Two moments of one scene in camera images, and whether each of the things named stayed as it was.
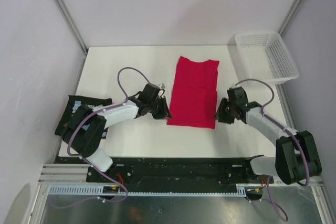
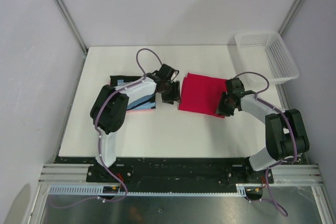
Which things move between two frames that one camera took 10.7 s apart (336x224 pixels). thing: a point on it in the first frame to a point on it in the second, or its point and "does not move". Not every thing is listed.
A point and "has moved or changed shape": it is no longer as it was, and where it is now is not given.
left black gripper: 164,114 to 175,96
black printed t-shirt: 74,103 to 147,103
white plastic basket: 265,56 does not move
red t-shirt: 195,94 has moved or changed shape
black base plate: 172,170 does not move
